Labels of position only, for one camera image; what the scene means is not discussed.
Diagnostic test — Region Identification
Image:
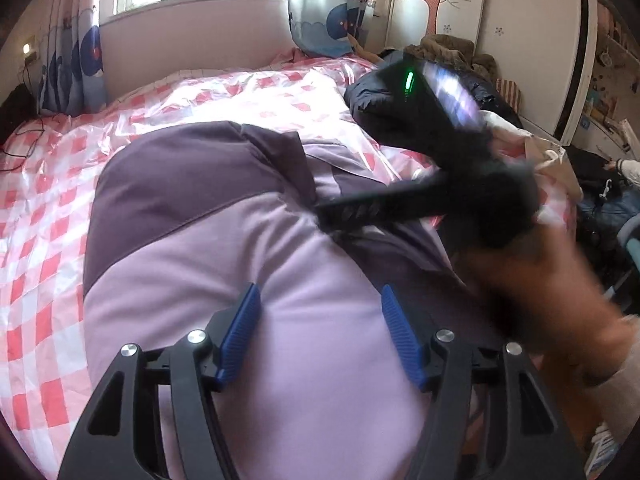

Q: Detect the person's right forearm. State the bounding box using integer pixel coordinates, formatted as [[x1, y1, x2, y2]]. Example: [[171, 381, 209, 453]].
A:
[[575, 314, 640, 451]]

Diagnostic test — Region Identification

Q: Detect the stack of papers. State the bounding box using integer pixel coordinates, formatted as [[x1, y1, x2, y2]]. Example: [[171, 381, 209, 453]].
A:
[[585, 422, 623, 480]]

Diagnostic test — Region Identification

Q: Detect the black clothes pile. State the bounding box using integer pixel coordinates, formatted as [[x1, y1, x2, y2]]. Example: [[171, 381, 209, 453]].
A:
[[0, 82, 38, 133]]

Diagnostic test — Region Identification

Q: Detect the white cloth bag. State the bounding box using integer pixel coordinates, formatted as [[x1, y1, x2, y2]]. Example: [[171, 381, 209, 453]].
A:
[[480, 110, 583, 201]]

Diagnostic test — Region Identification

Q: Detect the black cable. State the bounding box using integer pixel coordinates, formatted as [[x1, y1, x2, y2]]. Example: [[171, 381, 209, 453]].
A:
[[0, 67, 48, 173]]

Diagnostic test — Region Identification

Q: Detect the white wall socket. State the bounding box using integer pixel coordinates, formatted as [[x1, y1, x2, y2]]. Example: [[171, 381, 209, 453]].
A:
[[21, 35, 42, 65]]

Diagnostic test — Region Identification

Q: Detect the cluttered shelf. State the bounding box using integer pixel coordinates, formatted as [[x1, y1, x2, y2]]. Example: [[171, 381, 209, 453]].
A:
[[582, 5, 640, 153]]

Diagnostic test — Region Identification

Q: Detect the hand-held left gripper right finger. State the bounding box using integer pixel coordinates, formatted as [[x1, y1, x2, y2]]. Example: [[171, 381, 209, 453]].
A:
[[381, 284, 586, 480]]

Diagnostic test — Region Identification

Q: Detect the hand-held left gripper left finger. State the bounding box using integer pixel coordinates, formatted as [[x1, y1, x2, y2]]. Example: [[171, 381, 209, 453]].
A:
[[57, 282, 263, 480]]

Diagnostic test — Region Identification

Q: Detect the blue patterned curtain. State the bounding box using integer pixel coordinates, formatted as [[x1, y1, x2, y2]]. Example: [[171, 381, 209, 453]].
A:
[[287, 0, 398, 59]]

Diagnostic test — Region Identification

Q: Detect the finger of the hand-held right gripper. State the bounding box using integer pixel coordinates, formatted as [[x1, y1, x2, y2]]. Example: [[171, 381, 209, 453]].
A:
[[314, 170, 451, 233]]

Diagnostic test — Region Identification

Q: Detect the black down jacket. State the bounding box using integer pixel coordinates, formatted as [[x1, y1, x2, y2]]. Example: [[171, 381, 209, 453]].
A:
[[344, 65, 523, 133]]

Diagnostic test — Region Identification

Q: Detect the pink checkered bed sheet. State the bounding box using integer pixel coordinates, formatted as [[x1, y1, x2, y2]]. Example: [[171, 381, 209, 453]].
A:
[[0, 47, 586, 461]]

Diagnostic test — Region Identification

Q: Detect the purple jacket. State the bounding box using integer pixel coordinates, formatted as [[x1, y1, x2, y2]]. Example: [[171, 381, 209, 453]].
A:
[[82, 120, 506, 480]]

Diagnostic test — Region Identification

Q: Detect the brown furry garment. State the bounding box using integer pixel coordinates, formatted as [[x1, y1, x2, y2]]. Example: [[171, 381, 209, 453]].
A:
[[404, 34, 498, 83]]

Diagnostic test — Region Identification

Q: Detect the wardrobe with tree sticker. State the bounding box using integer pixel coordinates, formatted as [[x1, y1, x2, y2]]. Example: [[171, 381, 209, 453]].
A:
[[385, 0, 598, 146]]

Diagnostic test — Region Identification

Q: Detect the dark bag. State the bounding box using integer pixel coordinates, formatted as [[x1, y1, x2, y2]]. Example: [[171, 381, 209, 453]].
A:
[[565, 145, 640, 261]]

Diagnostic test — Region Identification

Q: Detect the person's right hand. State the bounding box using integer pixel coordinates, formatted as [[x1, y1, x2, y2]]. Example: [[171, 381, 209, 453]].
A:
[[450, 230, 628, 376]]

